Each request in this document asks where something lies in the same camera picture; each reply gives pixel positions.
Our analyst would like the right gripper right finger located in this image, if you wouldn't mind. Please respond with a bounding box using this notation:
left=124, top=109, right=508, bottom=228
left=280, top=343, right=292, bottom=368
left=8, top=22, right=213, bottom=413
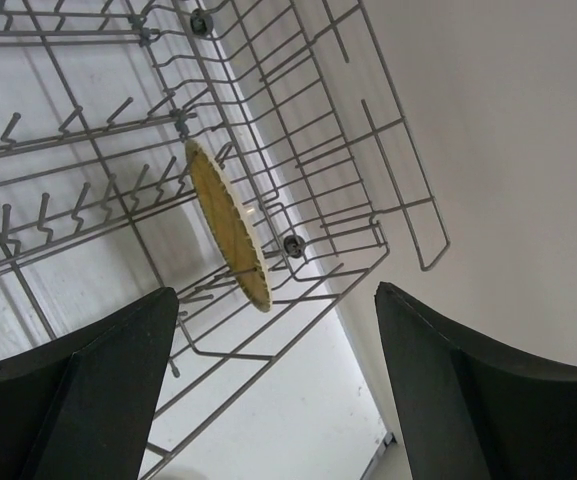
left=375, top=282, right=577, bottom=479

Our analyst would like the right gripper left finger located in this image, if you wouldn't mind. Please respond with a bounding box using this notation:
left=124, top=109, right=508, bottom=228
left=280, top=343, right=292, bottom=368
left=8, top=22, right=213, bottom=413
left=0, top=287, right=177, bottom=479

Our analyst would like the yellow woven plate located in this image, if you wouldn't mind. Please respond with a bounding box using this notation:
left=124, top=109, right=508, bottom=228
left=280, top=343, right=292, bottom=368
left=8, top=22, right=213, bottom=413
left=184, top=139, right=273, bottom=313

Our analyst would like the grey wire dish rack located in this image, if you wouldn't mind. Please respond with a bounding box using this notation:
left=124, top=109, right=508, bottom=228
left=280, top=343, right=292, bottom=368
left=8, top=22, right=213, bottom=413
left=0, top=1, right=450, bottom=479

